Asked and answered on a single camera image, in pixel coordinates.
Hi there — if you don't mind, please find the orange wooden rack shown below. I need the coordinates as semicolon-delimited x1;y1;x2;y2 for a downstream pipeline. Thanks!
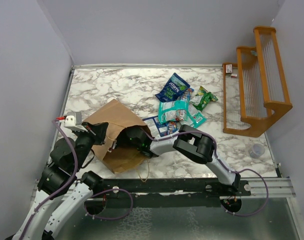
222;26;293;138

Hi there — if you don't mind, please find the blue white chips bag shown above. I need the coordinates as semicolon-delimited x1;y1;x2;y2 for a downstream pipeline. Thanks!
143;116;168;138

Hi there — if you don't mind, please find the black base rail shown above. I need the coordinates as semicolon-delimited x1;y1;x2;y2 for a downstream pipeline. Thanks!
83;171;253;210

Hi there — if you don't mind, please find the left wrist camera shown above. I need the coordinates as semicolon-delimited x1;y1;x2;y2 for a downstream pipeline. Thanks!
55;111;86;132

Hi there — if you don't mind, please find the blue M&M's packet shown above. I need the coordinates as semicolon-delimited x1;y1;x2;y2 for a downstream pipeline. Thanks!
166;121;181;135
178;87;194;103

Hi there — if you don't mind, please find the brown paper bag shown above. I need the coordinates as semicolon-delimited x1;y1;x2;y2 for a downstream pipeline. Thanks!
84;99;151;174

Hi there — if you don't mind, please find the small red white box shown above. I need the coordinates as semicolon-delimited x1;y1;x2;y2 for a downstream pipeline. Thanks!
225;64;233;74

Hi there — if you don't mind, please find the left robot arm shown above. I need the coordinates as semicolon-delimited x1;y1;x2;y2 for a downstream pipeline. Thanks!
9;120;109;240

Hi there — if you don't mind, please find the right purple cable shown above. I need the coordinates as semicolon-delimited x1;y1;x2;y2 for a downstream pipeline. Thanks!
141;131;270;217

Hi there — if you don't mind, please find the purple cable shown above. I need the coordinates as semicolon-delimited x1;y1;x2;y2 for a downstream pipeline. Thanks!
141;131;270;217
18;119;80;240

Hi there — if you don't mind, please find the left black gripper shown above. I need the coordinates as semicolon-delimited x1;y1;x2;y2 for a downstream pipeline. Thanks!
73;121;109;171

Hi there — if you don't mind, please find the blue Burts chips bag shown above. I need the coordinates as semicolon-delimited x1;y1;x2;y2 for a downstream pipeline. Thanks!
155;73;191;103

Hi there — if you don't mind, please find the small clear plastic cup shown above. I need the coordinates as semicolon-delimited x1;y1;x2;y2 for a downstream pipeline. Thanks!
248;143;265;159

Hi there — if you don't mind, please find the teal Fox's candy bag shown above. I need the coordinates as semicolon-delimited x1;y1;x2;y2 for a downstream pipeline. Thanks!
180;104;207;129

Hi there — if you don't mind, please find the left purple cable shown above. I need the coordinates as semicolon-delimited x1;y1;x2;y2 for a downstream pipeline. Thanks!
18;119;80;240

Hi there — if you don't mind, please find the green candy bag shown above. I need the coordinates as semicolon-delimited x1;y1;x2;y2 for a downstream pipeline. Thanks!
190;86;218;112

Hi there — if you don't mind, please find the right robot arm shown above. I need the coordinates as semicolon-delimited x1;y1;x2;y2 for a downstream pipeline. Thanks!
116;124;241;196

